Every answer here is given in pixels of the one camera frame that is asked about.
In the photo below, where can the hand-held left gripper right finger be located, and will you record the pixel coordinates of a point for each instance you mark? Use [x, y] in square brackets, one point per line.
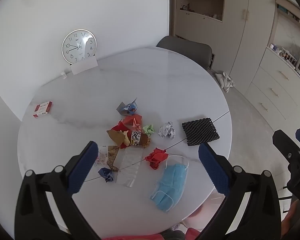
[213, 167]

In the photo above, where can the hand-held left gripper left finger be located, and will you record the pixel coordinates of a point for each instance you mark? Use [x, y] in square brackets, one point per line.
[83, 165]

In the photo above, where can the green white paper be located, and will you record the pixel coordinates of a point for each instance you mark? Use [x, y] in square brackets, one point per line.
[148, 130]

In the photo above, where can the pale printed flat wrapper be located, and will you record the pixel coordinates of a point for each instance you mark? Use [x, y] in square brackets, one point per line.
[103, 157]

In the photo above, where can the crumpled dark blue paper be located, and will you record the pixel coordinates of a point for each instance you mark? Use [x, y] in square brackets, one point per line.
[106, 175]

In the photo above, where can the brown patterned flat wrapper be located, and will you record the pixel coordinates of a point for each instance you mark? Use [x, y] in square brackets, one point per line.
[112, 158]

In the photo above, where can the black foam mesh pad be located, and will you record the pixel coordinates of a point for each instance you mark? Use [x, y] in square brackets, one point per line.
[200, 131]

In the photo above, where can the red paper with yellow scraps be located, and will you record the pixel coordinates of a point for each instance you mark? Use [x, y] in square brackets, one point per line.
[116, 137]

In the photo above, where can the clear plastic bag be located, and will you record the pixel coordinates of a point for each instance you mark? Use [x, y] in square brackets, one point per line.
[128, 166]

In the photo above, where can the blue face mask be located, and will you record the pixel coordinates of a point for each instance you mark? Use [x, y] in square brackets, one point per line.
[170, 185]

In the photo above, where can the crumpled yellow paper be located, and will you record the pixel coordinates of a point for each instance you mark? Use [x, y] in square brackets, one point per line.
[126, 140]

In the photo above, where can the beige drawer unit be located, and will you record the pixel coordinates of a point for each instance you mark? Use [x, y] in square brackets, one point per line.
[272, 87]

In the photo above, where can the crumpled red paper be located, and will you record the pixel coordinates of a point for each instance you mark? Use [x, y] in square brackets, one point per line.
[156, 158]

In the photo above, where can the crumpled white printed paper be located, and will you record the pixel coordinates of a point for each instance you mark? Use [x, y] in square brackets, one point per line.
[167, 130]

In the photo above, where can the brown black-white snack wrapper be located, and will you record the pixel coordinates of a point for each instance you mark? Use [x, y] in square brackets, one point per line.
[140, 138]

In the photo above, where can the folded orange red paper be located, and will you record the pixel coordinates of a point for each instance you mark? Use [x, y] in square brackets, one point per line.
[131, 120]

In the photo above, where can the red and white box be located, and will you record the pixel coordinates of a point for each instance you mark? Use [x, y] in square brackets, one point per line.
[42, 108]

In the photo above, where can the crumpled blue grey carton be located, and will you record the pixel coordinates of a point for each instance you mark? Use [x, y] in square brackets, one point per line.
[127, 107]

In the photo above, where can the white cloth bag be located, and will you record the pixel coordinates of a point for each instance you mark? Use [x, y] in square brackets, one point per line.
[225, 81]

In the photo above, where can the white folded card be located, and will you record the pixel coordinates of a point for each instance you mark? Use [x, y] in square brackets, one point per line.
[83, 66]

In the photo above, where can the grey chair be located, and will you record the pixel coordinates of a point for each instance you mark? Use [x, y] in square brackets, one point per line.
[187, 50]

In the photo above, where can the tall beige cabinet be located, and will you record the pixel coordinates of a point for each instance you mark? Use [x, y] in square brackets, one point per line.
[240, 17]

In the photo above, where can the round white wall clock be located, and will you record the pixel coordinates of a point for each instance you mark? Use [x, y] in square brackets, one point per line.
[78, 46]

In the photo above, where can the wall shelf with books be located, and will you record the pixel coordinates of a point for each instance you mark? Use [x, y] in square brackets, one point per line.
[291, 8]

